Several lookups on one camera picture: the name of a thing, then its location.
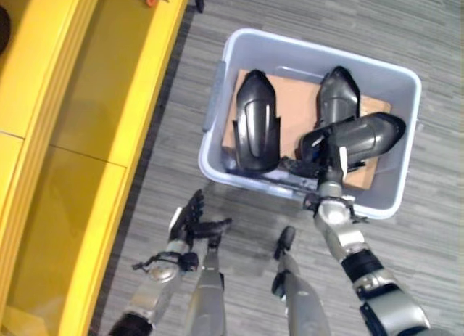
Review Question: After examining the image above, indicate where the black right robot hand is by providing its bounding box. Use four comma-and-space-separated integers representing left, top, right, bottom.
281, 131, 351, 185

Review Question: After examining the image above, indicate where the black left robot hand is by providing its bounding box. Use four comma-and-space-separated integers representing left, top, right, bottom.
167, 189, 233, 248

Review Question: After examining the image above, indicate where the black sole-shaped part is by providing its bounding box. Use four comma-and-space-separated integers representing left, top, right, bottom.
232, 69, 284, 174
0, 5, 12, 56
297, 112, 407, 170
313, 65, 360, 131

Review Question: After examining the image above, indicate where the grey plastic box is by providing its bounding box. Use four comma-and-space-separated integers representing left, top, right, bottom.
198, 28, 423, 221

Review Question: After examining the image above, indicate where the yellow metal shelf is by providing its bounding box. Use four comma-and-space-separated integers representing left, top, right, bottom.
0, 0, 194, 336

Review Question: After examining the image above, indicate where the brown cardboard sheet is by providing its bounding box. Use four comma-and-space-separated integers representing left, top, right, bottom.
220, 69, 392, 192

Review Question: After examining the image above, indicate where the silver left robot leg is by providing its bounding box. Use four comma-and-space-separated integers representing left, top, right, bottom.
184, 241, 226, 336

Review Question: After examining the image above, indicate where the silver robot leg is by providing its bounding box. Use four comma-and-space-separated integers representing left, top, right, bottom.
184, 241, 226, 336
271, 225, 333, 336

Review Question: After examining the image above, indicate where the silver right robot leg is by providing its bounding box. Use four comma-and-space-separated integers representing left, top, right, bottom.
271, 225, 333, 336

